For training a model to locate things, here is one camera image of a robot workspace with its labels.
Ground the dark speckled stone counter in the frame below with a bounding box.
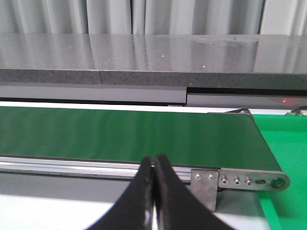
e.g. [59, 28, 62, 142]
[0, 33, 307, 109]

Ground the aluminium conveyor frame rail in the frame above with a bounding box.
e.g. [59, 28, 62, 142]
[0, 156, 290, 192]

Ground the bright green mat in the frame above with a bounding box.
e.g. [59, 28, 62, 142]
[254, 115, 307, 230]

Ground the metal conveyor mounting bracket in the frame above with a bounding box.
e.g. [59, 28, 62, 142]
[190, 169, 219, 212]

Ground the white pleated curtain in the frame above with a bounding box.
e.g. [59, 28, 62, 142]
[0, 0, 307, 35]

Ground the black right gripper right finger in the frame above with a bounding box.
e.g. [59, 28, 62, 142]
[154, 154, 232, 230]

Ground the small wired electronic board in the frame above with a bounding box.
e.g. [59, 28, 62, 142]
[286, 106, 307, 116]

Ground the green conveyor belt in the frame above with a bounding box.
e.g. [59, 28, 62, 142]
[0, 106, 280, 171]

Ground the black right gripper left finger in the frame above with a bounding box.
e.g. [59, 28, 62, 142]
[88, 157, 154, 230]

